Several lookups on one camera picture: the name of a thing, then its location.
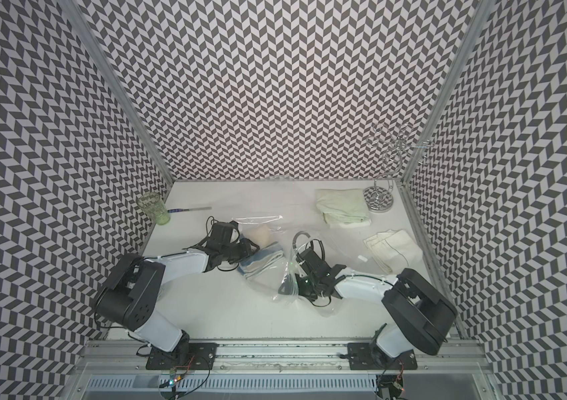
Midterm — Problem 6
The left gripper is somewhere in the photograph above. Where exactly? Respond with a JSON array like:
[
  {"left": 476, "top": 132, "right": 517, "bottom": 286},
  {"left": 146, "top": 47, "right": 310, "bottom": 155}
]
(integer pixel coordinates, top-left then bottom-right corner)
[{"left": 221, "top": 237, "right": 260, "bottom": 264}]

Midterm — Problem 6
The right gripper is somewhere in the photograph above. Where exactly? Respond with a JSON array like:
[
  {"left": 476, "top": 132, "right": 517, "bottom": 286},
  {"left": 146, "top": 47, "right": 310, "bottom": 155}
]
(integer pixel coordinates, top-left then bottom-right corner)
[{"left": 278, "top": 273, "right": 321, "bottom": 302}]

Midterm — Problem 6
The clear plastic vacuum bag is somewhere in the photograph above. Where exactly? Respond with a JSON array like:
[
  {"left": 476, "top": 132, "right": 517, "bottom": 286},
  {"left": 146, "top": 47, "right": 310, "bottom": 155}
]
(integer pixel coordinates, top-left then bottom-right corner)
[{"left": 230, "top": 174, "right": 379, "bottom": 316}]

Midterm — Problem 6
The blue and beige towel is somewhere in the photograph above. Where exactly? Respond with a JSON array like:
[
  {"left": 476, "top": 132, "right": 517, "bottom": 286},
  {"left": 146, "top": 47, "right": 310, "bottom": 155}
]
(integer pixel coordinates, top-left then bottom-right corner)
[{"left": 238, "top": 224, "right": 285, "bottom": 278}]

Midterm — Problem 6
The pale green towel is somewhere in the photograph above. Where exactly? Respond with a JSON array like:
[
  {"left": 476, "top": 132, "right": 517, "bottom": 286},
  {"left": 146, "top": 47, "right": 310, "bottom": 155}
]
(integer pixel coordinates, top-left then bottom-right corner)
[{"left": 315, "top": 188, "right": 372, "bottom": 228}]

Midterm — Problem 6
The white towel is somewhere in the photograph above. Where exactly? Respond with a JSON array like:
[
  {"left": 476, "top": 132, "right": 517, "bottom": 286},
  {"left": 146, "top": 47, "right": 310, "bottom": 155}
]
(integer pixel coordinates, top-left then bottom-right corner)
[{"left": 363, "top": 230, "right": 423, "bottom": 274}]

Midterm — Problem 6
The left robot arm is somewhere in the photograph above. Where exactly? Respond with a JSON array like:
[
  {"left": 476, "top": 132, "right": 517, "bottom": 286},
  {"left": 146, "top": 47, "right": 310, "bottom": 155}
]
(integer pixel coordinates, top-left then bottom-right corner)
[{"left": 92, "top": 221, "right": 261, "bottom": 353}]

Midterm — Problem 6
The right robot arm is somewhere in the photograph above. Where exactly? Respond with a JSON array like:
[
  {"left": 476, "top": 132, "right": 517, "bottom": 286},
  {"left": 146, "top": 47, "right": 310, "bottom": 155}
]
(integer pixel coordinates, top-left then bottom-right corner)
[{"left": 278, "top": 245, "right": 458, "bottom": 365}]

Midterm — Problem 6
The green glass cup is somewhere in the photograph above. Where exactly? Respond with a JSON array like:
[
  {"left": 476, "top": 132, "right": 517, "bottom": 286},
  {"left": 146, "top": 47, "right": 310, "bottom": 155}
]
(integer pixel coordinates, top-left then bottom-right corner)
[{"left": 137, "top": 192, "right": 170, "bottom": 225}]

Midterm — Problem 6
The purple handled utensil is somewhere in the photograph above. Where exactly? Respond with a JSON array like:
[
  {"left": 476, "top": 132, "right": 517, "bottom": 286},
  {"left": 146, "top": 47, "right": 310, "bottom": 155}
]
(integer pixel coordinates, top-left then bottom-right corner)
[{"left": 167, "top": 206, "right": 212, "bottom": 213}]

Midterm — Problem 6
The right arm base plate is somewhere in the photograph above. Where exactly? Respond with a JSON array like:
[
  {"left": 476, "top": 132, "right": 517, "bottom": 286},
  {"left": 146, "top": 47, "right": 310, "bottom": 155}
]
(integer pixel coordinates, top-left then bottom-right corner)
[{"left": 345, "top": 343, "right": 418, "bottom": 371}]

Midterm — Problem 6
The chrome wire mug stand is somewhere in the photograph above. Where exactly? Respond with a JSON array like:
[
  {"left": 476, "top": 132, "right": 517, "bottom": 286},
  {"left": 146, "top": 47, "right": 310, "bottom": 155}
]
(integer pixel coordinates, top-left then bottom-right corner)
[{"left": 363, "top": 124, "right": 434, "bottom": 213}]

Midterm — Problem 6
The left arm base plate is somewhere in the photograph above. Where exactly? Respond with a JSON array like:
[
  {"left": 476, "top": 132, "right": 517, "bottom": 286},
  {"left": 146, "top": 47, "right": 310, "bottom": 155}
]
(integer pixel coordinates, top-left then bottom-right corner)
[{"left": 145, "top": 343, "right": 218, "bottom": 371}]

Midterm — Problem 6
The aluminium front rail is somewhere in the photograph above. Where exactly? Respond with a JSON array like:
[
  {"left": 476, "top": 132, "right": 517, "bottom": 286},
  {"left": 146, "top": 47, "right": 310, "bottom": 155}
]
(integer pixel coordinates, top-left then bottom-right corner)
[{"left": 74, "top": 339, "right": 492, "bottom": 374}]

